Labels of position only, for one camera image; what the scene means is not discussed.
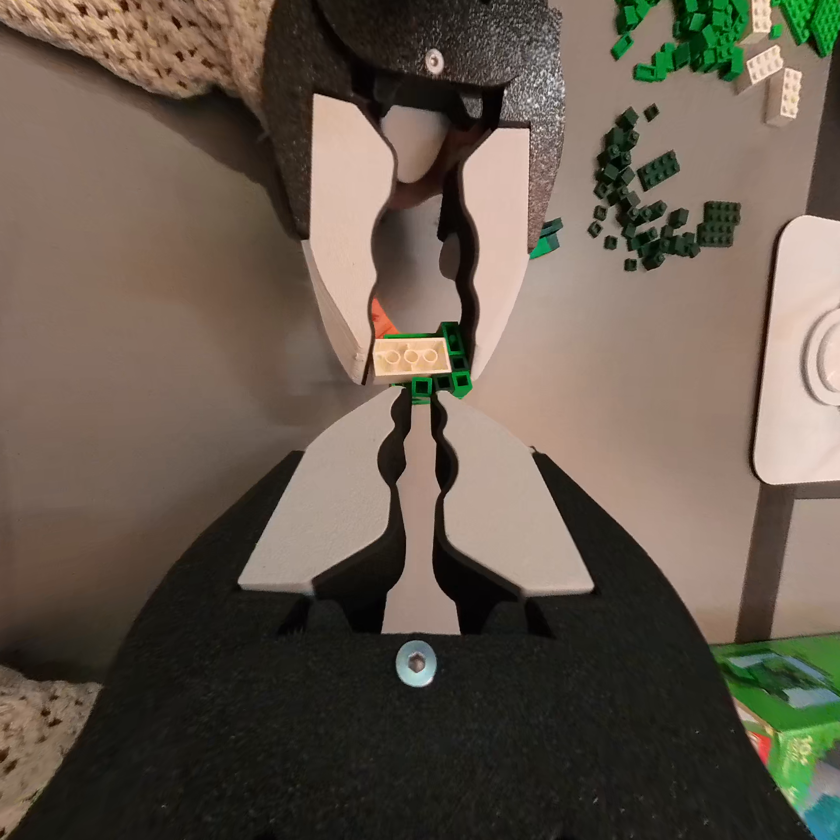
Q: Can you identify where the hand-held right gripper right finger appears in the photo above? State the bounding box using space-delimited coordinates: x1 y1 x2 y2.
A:
430 394 596 599

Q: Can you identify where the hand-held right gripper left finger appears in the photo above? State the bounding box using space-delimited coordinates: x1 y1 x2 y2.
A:
238 386 409 593

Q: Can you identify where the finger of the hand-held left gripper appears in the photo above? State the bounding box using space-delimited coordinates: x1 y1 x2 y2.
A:
302 92 401 386
436 122 532 382

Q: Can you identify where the green and white lego assembly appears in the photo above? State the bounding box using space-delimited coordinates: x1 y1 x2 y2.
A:
371 320 475 400

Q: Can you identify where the person's left forearm knit sleeve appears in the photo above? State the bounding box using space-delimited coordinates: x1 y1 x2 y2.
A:
0 0 277 132

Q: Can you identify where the green lego plate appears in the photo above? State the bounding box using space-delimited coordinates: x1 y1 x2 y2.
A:
528 218 565 261

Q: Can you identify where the green lego set box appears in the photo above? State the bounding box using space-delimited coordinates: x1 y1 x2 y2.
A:
712 633 840 840

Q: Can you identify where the pile of dark green bricks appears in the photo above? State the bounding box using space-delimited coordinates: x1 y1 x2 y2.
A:
587 105 742 273

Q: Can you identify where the pile of bright green bricks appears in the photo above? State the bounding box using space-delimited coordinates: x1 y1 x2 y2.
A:
610 0 840 83

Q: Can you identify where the white mounting plate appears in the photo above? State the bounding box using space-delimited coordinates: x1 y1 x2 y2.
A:
751 215 840 487

